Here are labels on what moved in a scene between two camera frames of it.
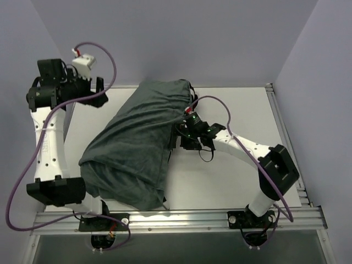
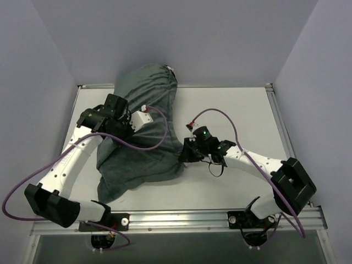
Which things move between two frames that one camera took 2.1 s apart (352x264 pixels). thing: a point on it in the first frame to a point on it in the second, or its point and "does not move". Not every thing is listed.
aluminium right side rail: [285, 141] does not move
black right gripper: [181, 140] to [188, 152]
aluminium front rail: [69, 222] does not move
